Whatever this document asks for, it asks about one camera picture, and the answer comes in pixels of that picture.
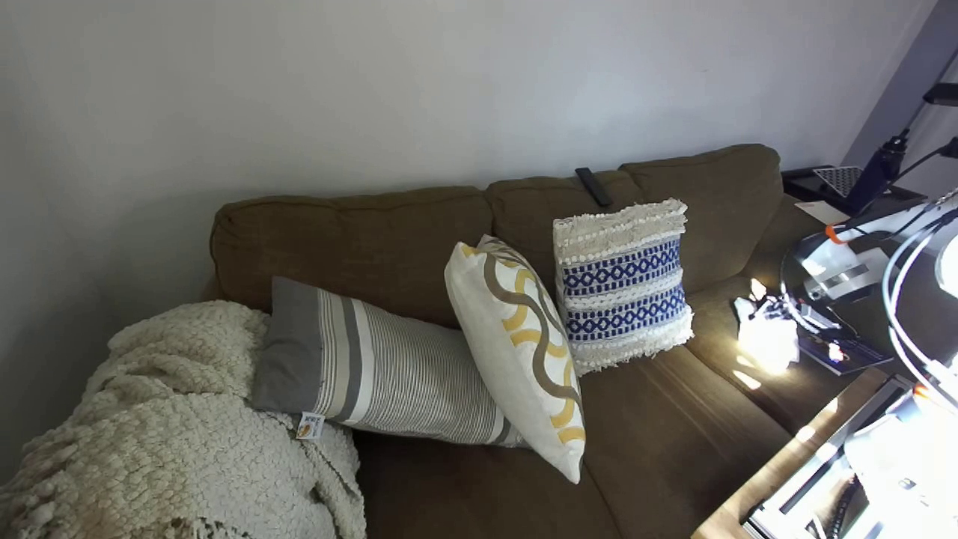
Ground white paper sheet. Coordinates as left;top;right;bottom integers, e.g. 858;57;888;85
794;199;851;227

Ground grey looped cable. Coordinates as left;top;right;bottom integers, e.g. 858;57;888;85
881;193;958;409

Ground brown fabric sofa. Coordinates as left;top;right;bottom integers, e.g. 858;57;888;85
207;145;958;539

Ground blue white patterned pillow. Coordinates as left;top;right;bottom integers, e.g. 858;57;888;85
551;199;697;379

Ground wooden table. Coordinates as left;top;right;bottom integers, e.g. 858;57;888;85
691;347;958;539

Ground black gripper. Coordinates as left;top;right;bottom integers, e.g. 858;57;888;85
749;281;836;338

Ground grey white striped pillow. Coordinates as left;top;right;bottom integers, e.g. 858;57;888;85
249;277;527;449

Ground dark laptop device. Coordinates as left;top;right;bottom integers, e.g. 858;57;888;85
777;162;863;203

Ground cream knit blanket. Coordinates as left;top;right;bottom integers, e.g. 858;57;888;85
0;296;372;539

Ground yellow grey wave pillow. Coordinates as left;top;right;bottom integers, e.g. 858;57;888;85
439;235;590;489

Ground dark smartphone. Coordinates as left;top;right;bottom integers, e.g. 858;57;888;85
819;332;896;374

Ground black remote control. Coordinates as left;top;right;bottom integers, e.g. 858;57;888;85
571;166;616;214

